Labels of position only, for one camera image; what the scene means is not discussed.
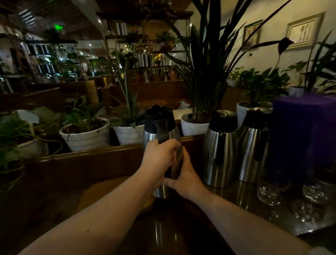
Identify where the wooden bench backrest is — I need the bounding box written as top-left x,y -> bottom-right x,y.
0,87 -> 62,112

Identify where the broad-leaved green plant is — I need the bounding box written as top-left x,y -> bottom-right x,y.
236,67 -> 290,108

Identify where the person's right forearm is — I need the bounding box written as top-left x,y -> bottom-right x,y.
195,190 -> 313,255

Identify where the person's right hand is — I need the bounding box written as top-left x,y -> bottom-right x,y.
163,147 -> 211,202

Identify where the spiky aloe plant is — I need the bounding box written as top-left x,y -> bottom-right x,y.
101,45 -> 146,128

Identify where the green plant with thin leaves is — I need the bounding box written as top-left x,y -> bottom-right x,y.
62,95 -> 105,133

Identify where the wooden display shelf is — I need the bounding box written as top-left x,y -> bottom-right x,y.
96,11 -> 194,83

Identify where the white pot with tall plant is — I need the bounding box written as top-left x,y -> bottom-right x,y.
180,113 -> 210,137

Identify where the wide white ribbed plant pot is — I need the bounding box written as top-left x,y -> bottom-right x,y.
59,118 -> 111,152

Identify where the wooden partition ledge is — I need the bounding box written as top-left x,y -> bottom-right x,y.
24,133 -> 205,193

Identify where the long-leaved green plant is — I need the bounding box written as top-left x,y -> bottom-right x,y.
282,30 -> 336,95

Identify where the purple cloth cover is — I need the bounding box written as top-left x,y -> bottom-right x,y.
267,93 -> 336,184

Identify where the person's left forearm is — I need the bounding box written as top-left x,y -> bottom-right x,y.
18,168 -> 164,255

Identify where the small white ribbed plant pot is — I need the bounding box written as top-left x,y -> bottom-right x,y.
114,123 -> 145,146

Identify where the clear drinking glass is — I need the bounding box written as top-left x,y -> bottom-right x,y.
291,200 -> 324,224
302,171 -> 336,206
257,168 -> 292,206

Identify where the person's left hand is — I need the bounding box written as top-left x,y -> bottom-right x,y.
138,138 -> 182,189

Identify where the steel jug with black lid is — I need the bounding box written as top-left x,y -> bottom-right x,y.
142,105 -> 184,199
237,107 -> 273,184
203,109 -> 239,189

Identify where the tall dark-leaved plant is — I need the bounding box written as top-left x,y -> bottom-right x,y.
164,0 -> 294,122

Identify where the large light framed picture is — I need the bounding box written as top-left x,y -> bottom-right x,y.
285,12 -> 325,49

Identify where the trailing green vine plant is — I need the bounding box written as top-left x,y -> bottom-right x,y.
0,105 -> 63,192

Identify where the small framed picture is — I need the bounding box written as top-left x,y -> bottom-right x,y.
242,19 -> 263,50

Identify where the white pot with leafy plant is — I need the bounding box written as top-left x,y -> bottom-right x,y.
236,101 -> 273,130

